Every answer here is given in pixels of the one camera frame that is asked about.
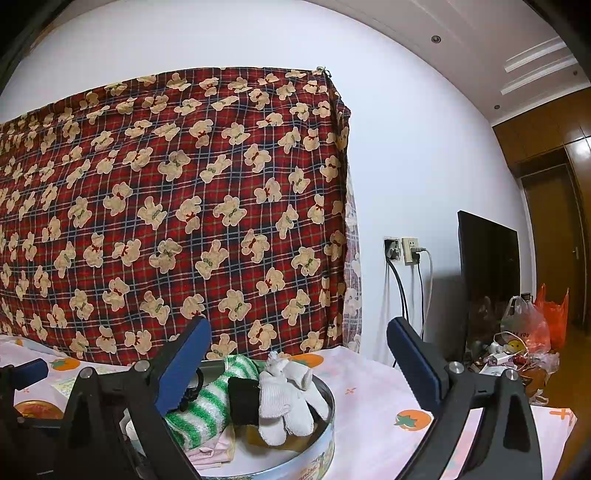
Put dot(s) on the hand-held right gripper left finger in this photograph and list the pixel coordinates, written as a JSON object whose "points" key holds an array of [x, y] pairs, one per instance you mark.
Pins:
{"points": [[184, 364]]}

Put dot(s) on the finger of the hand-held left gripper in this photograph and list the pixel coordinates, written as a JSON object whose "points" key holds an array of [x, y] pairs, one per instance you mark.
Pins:
{"points": [[27, 443], [32, 369]]}

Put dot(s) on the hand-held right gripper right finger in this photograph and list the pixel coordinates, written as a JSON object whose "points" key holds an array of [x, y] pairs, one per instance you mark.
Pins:
{"points": [[415, 364]]}

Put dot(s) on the green striped sock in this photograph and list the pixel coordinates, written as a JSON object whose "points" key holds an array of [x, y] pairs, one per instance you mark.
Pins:
{"points": [[203, 410]]}

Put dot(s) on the black fuzzy sock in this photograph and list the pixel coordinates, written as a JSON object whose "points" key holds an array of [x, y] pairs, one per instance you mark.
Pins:
{"points": [[242, 401]]}

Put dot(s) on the white knit glove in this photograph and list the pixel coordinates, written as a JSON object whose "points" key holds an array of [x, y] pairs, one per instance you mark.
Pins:
{"points": [[281, 410]]}

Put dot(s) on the round metal tin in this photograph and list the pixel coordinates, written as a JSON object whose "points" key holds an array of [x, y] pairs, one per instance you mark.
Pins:
{"points": [[277, 461]]}

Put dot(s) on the gold can with pink lid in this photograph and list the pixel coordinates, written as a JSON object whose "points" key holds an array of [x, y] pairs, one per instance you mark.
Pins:
{"points": [[37, 410]]}

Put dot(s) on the yellow tissue pack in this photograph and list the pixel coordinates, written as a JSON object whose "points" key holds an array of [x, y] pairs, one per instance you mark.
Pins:
{"points": [[63, 386]]}

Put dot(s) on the white power adapter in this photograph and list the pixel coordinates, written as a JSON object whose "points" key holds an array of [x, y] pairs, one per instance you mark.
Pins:
{"points": [[496, 360]]}

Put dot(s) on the pink cloth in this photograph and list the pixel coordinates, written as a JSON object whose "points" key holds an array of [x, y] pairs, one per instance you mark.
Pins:
{"points": [[212, 454]]}

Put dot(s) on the yellow cloth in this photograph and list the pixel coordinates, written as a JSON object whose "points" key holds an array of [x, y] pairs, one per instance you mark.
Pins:
{"points": [[251, 436]]}

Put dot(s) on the sheer printed cloth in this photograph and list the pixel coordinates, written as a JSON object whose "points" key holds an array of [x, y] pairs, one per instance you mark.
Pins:
{"points": [[353, 286]]}

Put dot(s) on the clear plastic bag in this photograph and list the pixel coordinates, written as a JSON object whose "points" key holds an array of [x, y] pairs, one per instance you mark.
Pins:
{"points": [[521, 318]]}

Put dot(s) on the black television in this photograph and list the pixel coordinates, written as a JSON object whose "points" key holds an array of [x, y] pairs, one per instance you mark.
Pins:
{"points": [[489, 267]]}

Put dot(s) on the orange plastic bag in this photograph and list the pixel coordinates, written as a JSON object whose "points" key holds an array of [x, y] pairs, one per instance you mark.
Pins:
{"points": [[556, 318]]}

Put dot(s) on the red plaid bear blanket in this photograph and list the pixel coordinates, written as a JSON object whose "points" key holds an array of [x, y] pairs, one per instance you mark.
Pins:
{"points": [[161, 207]]}

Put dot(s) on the wall power outlets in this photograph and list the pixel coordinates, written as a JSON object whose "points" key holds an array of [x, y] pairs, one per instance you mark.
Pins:
{"points": [[410, 250]]}

